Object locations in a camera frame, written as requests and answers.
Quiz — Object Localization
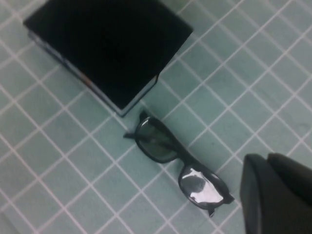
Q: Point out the green checked tablecloth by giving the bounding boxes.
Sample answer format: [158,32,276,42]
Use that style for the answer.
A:
[0,0,312,234]

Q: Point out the black glasses case printed side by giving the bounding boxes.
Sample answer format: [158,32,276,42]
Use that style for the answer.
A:
[23,0,195,117]

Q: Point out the black framed glasses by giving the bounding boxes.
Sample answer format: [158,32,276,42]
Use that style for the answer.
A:
[123,111,236,217]

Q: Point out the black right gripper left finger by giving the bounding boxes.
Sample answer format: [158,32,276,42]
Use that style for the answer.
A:
[239,153,312,234]

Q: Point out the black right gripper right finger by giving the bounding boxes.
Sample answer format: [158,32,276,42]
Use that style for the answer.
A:
[267,152,312,197]

